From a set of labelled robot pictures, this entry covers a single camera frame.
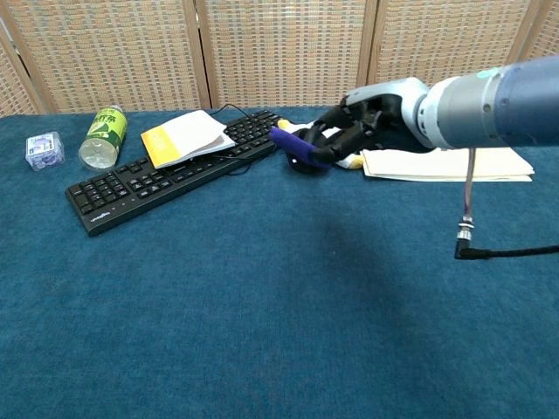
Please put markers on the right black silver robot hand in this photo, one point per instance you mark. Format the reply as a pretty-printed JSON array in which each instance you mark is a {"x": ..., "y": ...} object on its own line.
[{"x": 402, "y": 100}]

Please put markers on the purple cylindrical handle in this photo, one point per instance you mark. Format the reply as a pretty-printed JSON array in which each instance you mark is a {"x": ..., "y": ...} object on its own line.
[{"x": 290, "y": 142}]

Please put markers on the cream spiral notebook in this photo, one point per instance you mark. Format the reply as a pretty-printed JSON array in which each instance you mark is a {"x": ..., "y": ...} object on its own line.
[{"x": 436, "y": 168}]

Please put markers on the woven bamboo folding screen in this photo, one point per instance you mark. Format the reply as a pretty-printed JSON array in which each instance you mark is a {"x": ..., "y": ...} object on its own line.
[{"x": 279, "y": 48}]

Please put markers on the yellow white booklet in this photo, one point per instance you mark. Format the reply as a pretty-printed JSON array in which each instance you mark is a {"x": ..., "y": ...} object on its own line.
[{"x": 183, "y": 137}]

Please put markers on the blue felt table mat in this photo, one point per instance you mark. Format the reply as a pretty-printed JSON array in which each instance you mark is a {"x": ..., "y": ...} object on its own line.
[{"x": 218, "y": 305}]

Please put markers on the black computer keyboard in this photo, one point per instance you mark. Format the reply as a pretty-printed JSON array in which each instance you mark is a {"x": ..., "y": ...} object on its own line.
[{"x": 131, "y": 192}]

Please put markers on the green label tea bottle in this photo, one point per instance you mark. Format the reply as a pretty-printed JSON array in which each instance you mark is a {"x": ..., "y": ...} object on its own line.
[{"x": 105, "y": 135}]

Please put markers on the small clear plastic box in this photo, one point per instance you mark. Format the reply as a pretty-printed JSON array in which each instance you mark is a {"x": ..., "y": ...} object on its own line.
[{"x": 43, "y": 150}]

